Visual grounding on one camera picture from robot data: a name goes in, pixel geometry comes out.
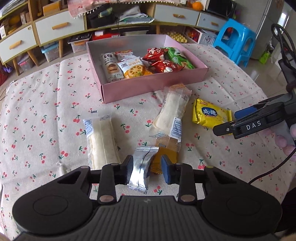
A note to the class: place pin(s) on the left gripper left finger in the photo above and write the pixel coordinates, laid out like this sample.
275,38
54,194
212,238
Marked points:
112,175

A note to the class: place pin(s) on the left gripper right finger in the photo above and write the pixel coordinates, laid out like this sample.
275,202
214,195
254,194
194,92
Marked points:
182,175

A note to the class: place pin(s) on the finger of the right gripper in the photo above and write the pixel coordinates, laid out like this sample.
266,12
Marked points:
244,112
223,129

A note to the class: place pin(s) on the yellow biscuit packet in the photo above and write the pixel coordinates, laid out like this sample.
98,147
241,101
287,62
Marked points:
209,115

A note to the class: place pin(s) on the silver foil packet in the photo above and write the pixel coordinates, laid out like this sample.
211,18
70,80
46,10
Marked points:
142,157

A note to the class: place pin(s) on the clear white cake packet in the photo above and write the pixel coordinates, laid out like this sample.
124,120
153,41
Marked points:
168,122

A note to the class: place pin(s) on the red snack packet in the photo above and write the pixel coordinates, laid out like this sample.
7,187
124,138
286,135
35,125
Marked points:
155,55
166,66

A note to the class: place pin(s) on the orange lotus root packet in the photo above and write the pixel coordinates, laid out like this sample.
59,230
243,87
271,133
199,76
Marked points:
133,68

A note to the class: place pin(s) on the gold wafer packet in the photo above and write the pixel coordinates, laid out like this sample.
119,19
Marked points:
155,166

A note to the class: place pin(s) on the orange wafer packet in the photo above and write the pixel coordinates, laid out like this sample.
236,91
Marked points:
168,143

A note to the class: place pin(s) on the blue plastic stool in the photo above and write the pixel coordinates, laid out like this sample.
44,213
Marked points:
236,41

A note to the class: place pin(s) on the cherry print cloth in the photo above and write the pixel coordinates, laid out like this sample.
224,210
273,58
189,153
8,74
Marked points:
43,135

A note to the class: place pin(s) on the white patterned box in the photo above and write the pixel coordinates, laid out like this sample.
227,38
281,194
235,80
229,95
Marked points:
200,36

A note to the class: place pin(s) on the green chips packet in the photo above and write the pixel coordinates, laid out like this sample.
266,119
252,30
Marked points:
174,55

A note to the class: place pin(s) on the yellow egg tray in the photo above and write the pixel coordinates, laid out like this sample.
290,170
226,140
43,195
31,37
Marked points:
176,36

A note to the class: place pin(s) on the chocolate pastry white packet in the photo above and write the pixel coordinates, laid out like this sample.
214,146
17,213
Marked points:
111,69

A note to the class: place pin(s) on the wooden tv cabinet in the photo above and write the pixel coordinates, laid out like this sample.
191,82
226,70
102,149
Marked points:
166,14

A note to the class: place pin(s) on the black microwave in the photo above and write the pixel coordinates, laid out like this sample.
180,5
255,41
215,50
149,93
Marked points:
224,8

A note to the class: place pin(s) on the pink cardboard box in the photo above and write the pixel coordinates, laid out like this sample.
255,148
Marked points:
139,44

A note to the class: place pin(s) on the orange fruit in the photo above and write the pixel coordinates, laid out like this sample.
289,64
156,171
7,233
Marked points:
197,5

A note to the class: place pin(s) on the pink snack packet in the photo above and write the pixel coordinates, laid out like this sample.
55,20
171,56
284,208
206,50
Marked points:
124,55

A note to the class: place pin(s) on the clear storage bin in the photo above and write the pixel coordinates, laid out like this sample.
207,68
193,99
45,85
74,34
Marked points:
78,42

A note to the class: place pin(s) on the blue lid storage bin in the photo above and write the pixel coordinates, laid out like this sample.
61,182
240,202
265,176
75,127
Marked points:
51,51

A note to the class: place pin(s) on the red box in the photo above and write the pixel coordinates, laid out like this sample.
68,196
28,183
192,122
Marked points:
103,34

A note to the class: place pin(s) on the black storage box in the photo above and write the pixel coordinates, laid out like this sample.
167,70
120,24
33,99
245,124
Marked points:
101,16

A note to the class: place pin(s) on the wooden shelf cabinet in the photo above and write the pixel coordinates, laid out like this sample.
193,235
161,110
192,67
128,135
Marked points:
26,25

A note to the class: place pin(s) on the pink cherry cover cloth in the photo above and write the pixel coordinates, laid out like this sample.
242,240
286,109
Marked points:
80,7

